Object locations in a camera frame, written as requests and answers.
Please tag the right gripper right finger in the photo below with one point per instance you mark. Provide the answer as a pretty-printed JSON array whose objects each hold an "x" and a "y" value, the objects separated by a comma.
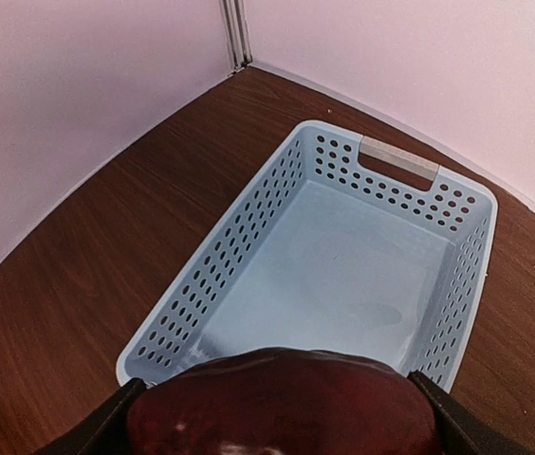
[{"x": 459, "y": 431}]

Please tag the left aluminium frame post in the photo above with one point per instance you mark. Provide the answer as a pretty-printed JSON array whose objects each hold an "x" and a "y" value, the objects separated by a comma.
[{"x": 237, "y": 32}]

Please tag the dark red fruit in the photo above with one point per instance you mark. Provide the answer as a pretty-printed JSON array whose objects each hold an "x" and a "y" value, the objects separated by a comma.
[{"x": 284, "y": 401}]

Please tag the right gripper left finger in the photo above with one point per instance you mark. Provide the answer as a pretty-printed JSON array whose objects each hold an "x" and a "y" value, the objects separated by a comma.
[{"x": 103, "y": 431}]

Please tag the light blue perforated basket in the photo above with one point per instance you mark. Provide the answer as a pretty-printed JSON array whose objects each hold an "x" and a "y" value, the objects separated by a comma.
[{"x": 340, "y": 242}]

